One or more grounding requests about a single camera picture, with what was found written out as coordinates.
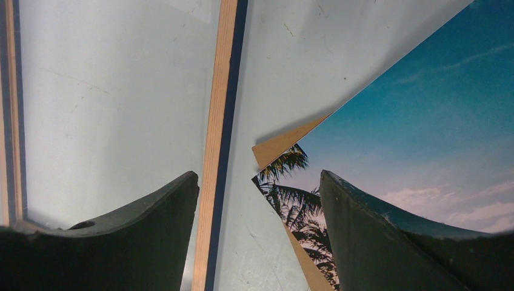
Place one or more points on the wooden picture frame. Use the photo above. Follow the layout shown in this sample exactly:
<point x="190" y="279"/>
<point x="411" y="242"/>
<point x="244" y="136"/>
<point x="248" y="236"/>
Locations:
<point x="105" y="102"/>

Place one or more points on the brown backing board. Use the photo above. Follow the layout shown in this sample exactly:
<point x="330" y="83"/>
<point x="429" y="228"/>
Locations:
<point x="265" y="153"/>

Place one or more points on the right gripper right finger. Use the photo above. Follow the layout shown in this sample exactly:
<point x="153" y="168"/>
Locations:
<point x="378" y="246"/>

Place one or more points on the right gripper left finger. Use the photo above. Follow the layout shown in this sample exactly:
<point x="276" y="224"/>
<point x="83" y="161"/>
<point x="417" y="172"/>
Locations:
<point x="139" y="246"/>

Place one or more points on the beach photo print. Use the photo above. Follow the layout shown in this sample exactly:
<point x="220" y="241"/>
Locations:
<point x="432" y="135"/>

